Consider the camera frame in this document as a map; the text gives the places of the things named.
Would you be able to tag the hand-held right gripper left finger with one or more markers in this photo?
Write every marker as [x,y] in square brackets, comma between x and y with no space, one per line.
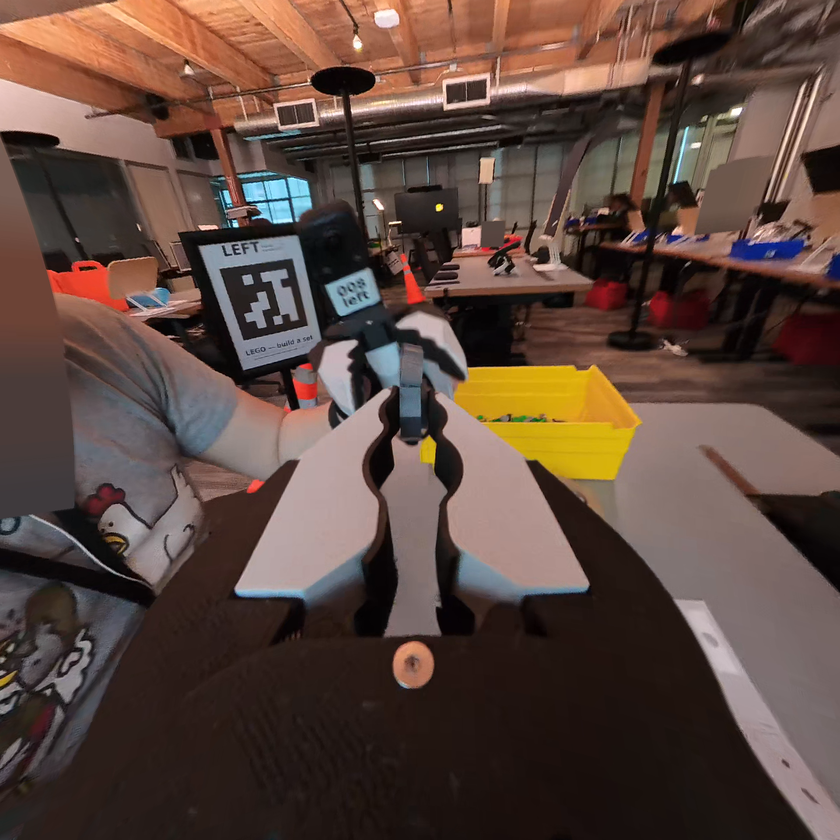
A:
[308,525]

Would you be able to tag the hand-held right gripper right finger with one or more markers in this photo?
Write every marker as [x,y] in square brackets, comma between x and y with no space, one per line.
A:
[518,525]

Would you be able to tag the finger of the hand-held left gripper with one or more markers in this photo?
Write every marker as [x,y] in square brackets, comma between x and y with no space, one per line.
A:
[446,354]
[338,374]

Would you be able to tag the dark grey brick piece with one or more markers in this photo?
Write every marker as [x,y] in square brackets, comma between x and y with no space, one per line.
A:
[412,394]

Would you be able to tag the person's left forearm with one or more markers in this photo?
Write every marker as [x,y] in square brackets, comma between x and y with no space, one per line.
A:
[262,439]

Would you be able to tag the grey desk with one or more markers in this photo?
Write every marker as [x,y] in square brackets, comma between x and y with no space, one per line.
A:
[689,525]

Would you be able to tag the orange traffic cone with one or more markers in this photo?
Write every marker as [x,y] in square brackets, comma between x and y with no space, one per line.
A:
[305,387]
[413,289]

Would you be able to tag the paned window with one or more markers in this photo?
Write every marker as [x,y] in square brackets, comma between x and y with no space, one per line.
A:
[275,197]

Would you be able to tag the yellow plastic bin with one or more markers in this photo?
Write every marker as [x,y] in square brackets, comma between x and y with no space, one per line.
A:
[558,446]

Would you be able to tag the grey background table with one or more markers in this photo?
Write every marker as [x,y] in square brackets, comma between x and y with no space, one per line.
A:
[499,282]

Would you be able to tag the pile of small bricks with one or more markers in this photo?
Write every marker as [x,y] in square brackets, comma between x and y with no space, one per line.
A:
[518,417]

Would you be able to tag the black monitor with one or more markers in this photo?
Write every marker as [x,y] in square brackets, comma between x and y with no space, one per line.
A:
[426,210]

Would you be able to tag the black white device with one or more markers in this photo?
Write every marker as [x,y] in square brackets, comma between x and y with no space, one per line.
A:
[505,262]

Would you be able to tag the white air vent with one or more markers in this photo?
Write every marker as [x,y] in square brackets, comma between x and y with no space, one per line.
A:
[296,115]
[466,92]

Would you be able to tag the red bag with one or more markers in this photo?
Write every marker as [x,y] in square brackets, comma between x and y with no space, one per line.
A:
[679,308]
[605,295]
[807,338]

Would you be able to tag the black floor stand pole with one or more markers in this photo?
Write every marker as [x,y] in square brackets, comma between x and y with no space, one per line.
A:
[633,340]
[342,80]

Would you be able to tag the white hanging sign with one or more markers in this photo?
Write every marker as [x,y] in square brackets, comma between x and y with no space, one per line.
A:
[485,170]

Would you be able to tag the tan chair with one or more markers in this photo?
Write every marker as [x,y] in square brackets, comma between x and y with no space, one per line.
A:
[134,275]

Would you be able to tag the grey printed shirt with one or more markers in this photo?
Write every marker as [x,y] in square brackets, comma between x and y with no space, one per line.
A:
[131,394]

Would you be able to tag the orange bag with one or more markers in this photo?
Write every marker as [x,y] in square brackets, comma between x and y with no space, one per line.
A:
[85,282]

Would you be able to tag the white instruction booklet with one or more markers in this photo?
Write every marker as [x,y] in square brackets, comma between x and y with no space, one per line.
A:
[741,682]

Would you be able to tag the long wooden table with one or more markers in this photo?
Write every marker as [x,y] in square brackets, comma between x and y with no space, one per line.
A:
[722,262]

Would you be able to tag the blue plastic bin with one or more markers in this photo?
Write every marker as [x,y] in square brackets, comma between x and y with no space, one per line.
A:
[768,249]

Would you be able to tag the silver air duct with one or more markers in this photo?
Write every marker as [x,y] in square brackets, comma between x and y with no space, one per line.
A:
[394,108]

